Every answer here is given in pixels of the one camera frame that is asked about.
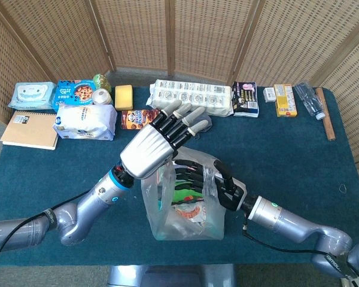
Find yellow cardboard box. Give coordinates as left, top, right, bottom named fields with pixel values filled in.
left=273, top=84, right=298, bottom=118

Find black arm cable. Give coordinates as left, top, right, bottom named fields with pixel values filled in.
left=0, top=191, right=99, bottom=287
left=241, top=222, right=359, bottom=287

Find brown chocolate biscuit box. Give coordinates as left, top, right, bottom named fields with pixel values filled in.
left=121, top=109, right=162, bottom=132

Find teal orange white snack packet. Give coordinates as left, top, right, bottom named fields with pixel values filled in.
left=171, top=203, right=212, bottom=231

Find small white box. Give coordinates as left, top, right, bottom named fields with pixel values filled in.
left=263, top=87, right=278, bottom=103

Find white tape roll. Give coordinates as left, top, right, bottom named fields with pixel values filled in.
left=92, top=88, right=114, bottom=106

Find clear plastic water bottle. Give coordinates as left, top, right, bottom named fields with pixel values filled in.
left=293, top=81, right=327, bottom=121

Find wooden stick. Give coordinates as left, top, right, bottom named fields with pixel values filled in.
left=315, top=87, right=337, bottom=141

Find blue carpet table cover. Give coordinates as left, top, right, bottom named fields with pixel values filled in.
left=0, top=86, right=359, bottom=267

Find white toilet paper pack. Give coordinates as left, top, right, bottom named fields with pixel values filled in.
left=145, top=79, right=235, bottom=118

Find yellow sponge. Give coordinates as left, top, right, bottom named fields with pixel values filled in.
left=114, top=84, right=135, bottom=111

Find light blue wet wipes pack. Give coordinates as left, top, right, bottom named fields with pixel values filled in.
left=8, top=81, right=57, bottom=111

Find green snack package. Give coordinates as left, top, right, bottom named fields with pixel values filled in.
left=172, top=179, right=208, bottom=204

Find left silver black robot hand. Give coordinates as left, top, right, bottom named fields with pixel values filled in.
left=120, top=100, right=212, bottom=179

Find grey cloth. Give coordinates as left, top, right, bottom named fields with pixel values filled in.
left=193, top=111, right=213, bottom=141

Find clear plastic shopping bag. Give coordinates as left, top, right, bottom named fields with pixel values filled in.
left=141, top=146, right=228, bottom=242

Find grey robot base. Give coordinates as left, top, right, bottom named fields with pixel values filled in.
left=107, top=264, right=237, bottom=287

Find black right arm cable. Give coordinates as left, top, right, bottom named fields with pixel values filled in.
left=241, top=222, right=359, bottom=287

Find rattan folding screen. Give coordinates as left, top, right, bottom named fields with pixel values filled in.
left=0, top=0, right=359, bottom=210

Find white lilac tissue pack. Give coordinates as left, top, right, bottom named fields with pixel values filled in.
left=53, top=103, right=118, bottom=141

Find blue cookie box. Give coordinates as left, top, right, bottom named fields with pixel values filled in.
left=52, top=79, right=96, bottom=112

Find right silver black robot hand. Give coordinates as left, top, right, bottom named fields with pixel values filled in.
left=174, top=158, right=247, bottom=212

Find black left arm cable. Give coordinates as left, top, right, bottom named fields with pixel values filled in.
left=0, top=191, right=99, bottom=287

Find pink pastel tissue multipack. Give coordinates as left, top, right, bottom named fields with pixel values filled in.
left=151, top=167, right=170, bottom=188

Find brown spiral notebook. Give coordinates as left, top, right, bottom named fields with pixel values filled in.
left=0, top=109, right=59, bottom=151

